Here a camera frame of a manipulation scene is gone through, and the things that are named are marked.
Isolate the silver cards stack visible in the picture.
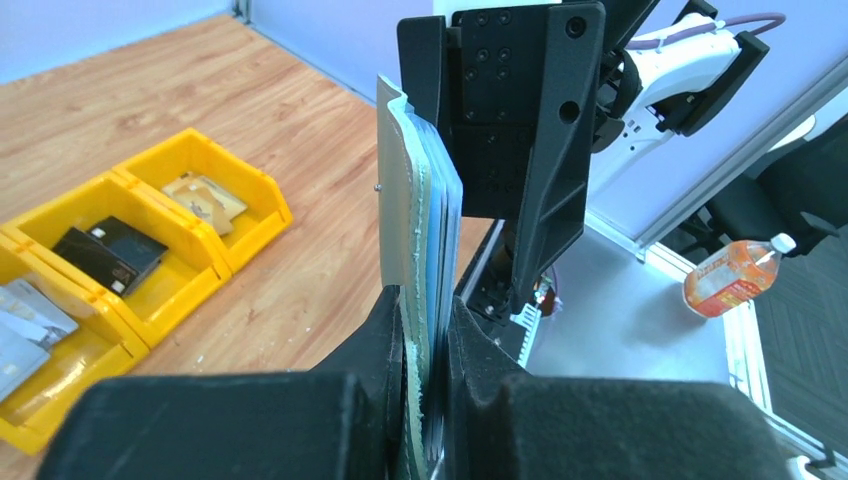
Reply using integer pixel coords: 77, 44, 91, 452
1, 278, 78, 401

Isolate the right yellow plastic bin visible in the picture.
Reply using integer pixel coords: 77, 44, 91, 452
112, 128, 293, 273

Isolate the left yellow plastic bin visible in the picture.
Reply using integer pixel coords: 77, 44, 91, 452
1, 235, 150, 454

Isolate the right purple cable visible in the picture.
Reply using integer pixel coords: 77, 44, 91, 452
625, 11, 788, 51

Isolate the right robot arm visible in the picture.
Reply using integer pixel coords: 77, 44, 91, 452
396, 1, 768, 319

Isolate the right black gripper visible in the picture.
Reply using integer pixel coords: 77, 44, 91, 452
396, 1, 606, 313

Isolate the black cards stack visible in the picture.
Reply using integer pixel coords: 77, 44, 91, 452
52, 216, 168, 297

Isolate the green card holder wallet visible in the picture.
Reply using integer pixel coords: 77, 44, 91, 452
376, 75, 461, 479

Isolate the orange drink bottle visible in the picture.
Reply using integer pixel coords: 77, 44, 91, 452
682, 233, 796, 318

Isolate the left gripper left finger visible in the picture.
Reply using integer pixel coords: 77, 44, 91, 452
37, 286, 403, 479

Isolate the black office chair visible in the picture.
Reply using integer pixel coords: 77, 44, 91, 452
679, 116, 847, 257

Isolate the aluminium frame post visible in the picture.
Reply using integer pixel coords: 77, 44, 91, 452
632, 55, 847, 253

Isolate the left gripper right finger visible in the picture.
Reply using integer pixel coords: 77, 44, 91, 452
445, 299, 790, 479

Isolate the yellow plastic bin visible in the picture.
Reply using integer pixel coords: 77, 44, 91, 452
112, 128, 293, 273
1, 235, 150, 454
1, 172, 232, 347

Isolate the middle yellow plastic bin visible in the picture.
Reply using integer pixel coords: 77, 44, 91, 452
1, 172, 232, 347

